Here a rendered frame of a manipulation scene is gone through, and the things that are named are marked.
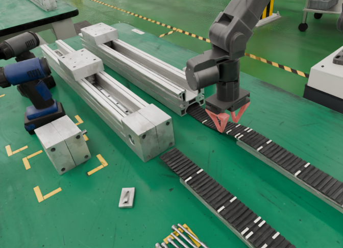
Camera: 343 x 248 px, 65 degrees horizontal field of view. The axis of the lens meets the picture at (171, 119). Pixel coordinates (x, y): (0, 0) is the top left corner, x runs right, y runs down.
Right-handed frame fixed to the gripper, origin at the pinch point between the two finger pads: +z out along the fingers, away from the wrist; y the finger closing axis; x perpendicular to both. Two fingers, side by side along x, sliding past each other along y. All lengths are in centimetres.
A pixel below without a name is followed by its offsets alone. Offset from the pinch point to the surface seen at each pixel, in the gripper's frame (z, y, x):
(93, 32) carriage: -12, 1, -78
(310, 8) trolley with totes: 53, -273, -124
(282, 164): 0.3, 2.5, 18.4
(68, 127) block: -7.4, 34.9, -22.6
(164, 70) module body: -5.1, -3.4, -32.2
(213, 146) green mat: 3.0, 6.8, 1.1
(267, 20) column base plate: 74, -274, -179
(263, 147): 0.0, 1.2, 12.4
